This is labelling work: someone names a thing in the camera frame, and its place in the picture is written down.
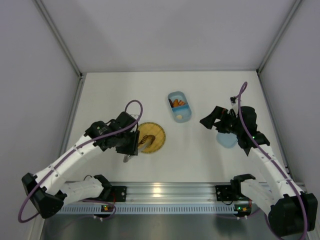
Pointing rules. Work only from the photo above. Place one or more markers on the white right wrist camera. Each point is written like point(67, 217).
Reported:
point(234, 100)

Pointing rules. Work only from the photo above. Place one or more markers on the light blue lunch box lid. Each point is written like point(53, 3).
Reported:
point(227, 140)

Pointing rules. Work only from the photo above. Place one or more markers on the orange fried piece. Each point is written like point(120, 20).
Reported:
point(176, 103)

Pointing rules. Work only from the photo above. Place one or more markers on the slotted cable duct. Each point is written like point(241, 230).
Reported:
point(144, 209)

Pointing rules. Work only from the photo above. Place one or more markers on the round bamboo plate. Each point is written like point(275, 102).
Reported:
point(152, 128)

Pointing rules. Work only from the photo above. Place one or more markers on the aluminium frame post right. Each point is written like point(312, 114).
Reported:
point(279, 34)

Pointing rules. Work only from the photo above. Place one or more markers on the aluminium frame post left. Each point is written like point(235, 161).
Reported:
point(40, 6)

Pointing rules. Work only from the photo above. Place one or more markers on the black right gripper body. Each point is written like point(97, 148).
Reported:
point(220, 121)

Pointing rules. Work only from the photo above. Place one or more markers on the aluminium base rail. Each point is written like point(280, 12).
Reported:
point(140, 193)

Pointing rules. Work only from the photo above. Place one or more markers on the brown green vegetable piece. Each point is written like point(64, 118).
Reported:
point(147, 139)

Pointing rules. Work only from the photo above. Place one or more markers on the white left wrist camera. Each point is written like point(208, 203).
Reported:
point(135, 116)

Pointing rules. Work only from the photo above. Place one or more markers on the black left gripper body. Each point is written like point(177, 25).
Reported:
point(135, 143)

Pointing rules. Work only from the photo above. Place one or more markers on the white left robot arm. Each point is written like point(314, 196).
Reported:
point(49, 189)

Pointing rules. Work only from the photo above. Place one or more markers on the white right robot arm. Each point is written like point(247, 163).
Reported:
point(289, 210)

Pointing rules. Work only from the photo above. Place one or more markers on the light blue lunch box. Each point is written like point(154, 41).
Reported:
point(183, 110)

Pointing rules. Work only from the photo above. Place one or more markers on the aluminium frame post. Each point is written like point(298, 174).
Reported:
point(279, 34)
point(40, 6)

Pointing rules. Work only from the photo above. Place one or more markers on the metal serving tongs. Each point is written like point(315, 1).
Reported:
point(140, 148)

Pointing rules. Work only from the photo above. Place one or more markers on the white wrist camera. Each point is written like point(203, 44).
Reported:
point(135, 116)
point(234, 100)

